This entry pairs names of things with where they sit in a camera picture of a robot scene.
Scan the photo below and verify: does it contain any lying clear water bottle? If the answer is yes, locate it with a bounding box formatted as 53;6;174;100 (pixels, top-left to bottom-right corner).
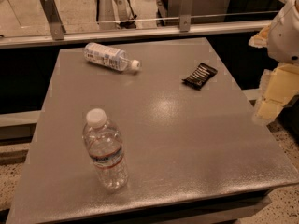
84;43;141;72

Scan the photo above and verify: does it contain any grey table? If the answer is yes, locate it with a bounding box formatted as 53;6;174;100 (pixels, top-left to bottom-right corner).
7;38;298;224

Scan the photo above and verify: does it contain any upright clear water bottle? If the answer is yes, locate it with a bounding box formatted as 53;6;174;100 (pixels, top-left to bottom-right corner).
82;108;128;191

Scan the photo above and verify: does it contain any black snack wrapper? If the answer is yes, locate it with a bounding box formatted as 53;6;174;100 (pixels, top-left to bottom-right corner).
182;63;218;90

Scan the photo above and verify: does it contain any metal guard rail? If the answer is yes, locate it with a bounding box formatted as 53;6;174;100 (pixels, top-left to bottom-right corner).
0;20;271;49

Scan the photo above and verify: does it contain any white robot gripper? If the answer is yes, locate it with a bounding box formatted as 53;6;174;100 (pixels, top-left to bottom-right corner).
249;0;299;124

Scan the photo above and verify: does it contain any right metal rail bracket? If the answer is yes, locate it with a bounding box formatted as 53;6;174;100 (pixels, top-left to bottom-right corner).
179;0;193;32

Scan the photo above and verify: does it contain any left metal rail bracket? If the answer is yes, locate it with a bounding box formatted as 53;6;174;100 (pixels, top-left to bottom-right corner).
39;0;66;40

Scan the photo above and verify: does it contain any metal rail bracket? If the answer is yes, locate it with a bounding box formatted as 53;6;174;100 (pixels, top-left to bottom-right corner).
179;0;193;32
39;0;66;40

